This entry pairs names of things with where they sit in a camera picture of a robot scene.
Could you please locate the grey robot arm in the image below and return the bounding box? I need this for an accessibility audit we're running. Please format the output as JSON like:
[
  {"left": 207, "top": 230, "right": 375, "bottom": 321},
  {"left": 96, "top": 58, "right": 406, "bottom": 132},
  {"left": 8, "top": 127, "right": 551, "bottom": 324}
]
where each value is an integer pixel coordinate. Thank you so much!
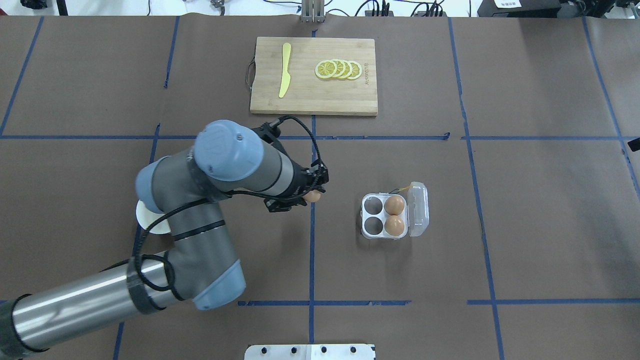
[{"left": 1, "top": 115, "right": 329, "bottom": 360}]

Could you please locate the yellow plastic knife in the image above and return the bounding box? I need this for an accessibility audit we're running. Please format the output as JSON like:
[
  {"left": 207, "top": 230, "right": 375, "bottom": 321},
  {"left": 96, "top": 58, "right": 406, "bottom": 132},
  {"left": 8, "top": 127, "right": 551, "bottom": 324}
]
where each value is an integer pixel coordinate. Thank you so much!
[{"left": 278, "top": 42, "right": 292, "bottom": 99}]

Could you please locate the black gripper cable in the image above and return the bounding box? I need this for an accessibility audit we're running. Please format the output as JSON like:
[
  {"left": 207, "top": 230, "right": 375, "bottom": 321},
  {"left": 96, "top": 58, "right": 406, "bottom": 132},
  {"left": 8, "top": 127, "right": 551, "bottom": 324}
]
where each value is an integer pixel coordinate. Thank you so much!
[{"left": 269, "top": 115, "right": 322, "bottom": 176}]

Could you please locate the brown egg slot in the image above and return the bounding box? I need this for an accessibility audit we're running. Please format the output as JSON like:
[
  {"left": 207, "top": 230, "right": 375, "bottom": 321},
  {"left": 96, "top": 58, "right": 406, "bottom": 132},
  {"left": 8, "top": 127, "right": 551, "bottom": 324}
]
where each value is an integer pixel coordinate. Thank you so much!
[
  {"left": 384, "top": 194, "right": 406, "bottom": 216},
  {"left": 384, "top": 215, "right": 405, "bottom": 238}
]

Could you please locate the metal camera stand post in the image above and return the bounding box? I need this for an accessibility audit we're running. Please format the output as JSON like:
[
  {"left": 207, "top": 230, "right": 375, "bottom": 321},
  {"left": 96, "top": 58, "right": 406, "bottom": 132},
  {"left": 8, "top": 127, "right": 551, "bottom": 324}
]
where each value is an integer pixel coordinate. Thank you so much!
[{"left": 300, "top": 0, "right": 328, "bottom": 23}]

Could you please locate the white bowl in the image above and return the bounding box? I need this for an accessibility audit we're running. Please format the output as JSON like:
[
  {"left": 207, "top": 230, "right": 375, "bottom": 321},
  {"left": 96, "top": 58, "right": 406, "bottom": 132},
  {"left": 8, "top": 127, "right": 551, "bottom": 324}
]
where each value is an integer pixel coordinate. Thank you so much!
[{"left": 135, "top": 200, "right": 171, "bottom": 235}]

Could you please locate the black device on bench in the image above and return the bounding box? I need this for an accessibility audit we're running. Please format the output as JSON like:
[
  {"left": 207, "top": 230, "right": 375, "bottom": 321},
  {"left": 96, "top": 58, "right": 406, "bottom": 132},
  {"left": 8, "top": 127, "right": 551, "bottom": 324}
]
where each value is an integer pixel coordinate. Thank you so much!
[{"left": 477, "top": 0, "right": 562, "bottom": 18}]

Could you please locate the brown egg rear slot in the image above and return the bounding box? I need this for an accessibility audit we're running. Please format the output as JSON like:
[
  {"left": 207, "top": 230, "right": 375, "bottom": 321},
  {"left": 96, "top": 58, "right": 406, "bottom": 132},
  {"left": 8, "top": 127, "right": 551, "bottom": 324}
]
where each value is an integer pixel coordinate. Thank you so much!
[{"left": 384, "top": 215, "right": 405, "bottom": 238}]

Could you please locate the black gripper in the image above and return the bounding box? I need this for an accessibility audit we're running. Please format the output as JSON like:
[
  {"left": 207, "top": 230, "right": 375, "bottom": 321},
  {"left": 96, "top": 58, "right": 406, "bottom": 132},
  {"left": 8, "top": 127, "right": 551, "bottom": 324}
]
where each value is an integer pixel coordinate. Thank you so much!
[{"left": 252, "top": 125, "right": 329, "bottom": 214}]

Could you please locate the lemon slice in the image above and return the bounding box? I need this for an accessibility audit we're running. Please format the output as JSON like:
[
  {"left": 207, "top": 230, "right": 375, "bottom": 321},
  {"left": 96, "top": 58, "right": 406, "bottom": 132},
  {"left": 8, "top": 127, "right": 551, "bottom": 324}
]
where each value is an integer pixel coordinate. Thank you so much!
[
  {"left": 337, "top": 60, "right": 353, "bottom": 79},
  {"left": 314, "top": 60, "right": 339, "bottom": 79},
  {"left": 347, "top": 61, "right": 362, "bottom": 80},
  {"left": 331, "top": 58, "right": 346, "bottom": 78}
]

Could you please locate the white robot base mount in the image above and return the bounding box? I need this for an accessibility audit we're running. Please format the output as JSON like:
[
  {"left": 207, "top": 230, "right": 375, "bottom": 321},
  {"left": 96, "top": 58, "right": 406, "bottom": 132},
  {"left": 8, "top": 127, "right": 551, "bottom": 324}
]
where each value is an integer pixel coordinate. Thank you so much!
[{"left": 244, "top": 343, "right": 377, "bottom": 360}]

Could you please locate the brown egg front slot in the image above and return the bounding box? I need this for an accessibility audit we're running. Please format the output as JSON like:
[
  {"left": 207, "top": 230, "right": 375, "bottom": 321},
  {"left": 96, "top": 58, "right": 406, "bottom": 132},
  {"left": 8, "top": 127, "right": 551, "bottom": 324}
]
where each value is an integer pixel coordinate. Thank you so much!
[{"left": 384, "top": 194, "right": 406, "bottom": 216}]

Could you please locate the brown egg from bowl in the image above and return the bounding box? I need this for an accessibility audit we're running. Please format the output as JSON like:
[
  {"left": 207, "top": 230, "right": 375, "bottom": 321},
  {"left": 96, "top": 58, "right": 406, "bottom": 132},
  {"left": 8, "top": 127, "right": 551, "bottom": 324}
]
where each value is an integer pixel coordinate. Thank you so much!
[{"left": 302, "top": 190, "right": 322, "bottom": 203}]

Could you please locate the clear plastic egg box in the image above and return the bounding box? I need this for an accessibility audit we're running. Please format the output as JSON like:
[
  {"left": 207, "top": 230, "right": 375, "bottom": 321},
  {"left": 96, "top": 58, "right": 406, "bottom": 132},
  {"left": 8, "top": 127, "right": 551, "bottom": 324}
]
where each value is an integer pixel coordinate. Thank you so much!
[{"left": 359, "top": 181, "right": 430, "bottom": 240}]

